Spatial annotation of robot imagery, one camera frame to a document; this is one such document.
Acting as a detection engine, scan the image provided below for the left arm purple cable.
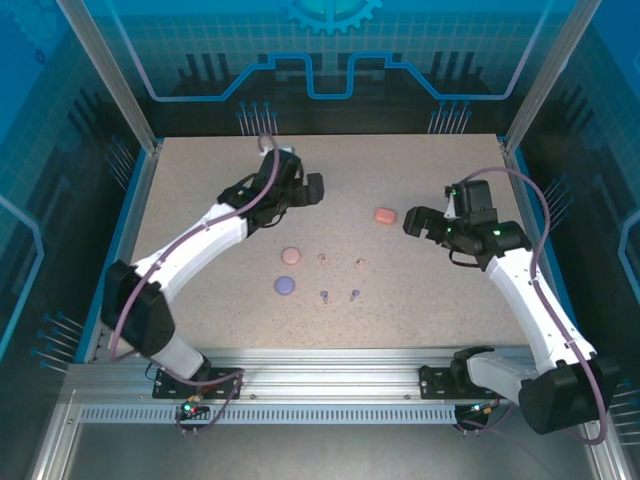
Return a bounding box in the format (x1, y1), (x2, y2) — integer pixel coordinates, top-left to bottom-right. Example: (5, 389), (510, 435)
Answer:
(108, 132), (280, 437)

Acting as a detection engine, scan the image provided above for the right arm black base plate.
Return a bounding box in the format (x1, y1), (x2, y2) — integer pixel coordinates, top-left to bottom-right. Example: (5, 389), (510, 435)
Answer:
(418, 365), (510, 400)

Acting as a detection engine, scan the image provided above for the small led circuit board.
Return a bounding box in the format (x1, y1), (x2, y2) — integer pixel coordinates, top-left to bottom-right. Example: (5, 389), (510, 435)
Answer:
(467, 399), (502, 419)
(178, 393), (209, 420)

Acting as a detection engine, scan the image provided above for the slotted metal cable duct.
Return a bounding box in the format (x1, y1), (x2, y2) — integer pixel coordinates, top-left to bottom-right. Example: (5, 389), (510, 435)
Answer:
(79, 405), (459, 426)

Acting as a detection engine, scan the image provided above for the left aluminium side rail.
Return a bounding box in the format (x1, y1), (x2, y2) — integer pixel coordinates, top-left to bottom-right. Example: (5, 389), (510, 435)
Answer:
(82, 139), (165, 364)

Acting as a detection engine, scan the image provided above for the aluminium frame post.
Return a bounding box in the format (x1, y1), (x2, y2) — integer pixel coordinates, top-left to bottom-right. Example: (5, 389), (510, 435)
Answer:
(502, 0), (604, 156)
(55, 0), (164, 156)

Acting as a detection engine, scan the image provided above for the aluminium mounting rail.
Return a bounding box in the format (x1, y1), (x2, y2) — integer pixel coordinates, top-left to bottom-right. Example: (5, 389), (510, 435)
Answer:
(64, 348), (599, 401)

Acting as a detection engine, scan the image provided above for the right aluminium side rail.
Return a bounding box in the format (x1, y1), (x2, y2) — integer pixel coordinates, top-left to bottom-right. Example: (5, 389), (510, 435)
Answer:
(499, 137), (591, 364)

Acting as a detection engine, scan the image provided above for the left aluminium frame post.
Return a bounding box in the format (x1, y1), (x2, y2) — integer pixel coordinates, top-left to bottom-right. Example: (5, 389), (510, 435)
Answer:
(55, 0), (164, 156)

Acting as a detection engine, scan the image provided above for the left small LED circuit board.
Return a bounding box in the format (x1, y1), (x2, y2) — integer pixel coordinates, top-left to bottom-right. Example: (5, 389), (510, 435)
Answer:
(178, 393), (209, 420)

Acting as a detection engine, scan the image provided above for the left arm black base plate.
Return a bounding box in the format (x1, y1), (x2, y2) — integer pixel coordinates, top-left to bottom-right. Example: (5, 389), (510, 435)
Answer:
(152, 366), (245, 400)

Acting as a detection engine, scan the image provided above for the aluminium side rail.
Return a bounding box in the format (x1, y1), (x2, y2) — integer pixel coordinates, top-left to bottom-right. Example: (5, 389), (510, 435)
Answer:
(499, 137), (591, 364)
(82, 139), (165, 364)

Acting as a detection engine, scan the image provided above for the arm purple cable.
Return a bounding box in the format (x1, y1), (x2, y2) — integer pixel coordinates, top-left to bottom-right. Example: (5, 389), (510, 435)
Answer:
(108, 132), (280, 437)
(444, 167), (609, 446)

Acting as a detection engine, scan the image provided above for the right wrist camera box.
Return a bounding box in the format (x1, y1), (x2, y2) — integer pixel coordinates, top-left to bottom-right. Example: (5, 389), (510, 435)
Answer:
(443, 184), (461, 220)

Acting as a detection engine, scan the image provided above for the right aluminium frame post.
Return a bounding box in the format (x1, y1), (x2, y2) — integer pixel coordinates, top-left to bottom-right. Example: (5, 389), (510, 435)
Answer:
(502, 0), (604, 156)

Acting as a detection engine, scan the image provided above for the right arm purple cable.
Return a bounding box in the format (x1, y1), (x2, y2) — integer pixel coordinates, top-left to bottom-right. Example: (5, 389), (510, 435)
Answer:
(444, 167), (609, 446)

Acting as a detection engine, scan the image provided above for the right small LED circuit board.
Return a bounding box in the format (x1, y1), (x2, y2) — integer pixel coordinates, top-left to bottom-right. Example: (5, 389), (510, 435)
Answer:
(467, 399), (502, 419)

